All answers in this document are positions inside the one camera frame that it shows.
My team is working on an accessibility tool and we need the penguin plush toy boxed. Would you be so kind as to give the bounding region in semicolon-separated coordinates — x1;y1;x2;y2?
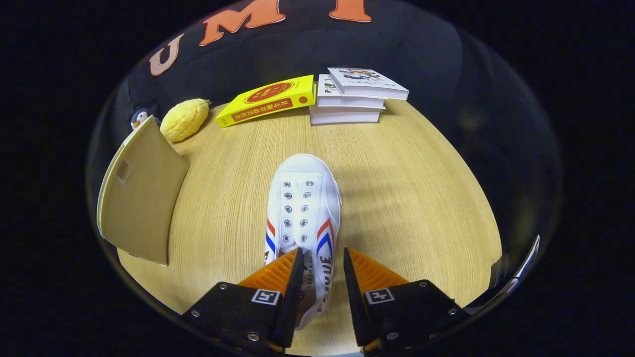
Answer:
130;108;159;130

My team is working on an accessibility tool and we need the white paperback book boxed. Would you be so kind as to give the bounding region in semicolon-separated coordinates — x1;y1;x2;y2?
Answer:
327;67;410;101
309;104;381;125
317;74;386;109

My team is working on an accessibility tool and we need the beige fabric storage box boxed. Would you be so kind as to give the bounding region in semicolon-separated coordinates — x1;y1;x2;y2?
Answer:
96;115;191;267

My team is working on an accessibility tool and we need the yellow round plush toy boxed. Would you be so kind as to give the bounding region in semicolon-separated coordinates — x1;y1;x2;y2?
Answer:
160;98;211;143

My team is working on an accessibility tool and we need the black backdrop cloth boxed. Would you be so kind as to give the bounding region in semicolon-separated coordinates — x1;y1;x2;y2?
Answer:
114;0;497;129

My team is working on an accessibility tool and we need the white canvas shoe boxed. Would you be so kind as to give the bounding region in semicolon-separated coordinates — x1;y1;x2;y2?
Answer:
264;153;343;330

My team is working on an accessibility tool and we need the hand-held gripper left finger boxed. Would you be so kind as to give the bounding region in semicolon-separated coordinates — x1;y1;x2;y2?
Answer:
183;248;304;355

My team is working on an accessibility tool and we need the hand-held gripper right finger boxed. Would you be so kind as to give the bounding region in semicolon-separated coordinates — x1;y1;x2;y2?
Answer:
343;247;469;354

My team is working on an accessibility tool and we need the yellow book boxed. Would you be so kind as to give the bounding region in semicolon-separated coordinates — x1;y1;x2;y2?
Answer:
216;74;316;128

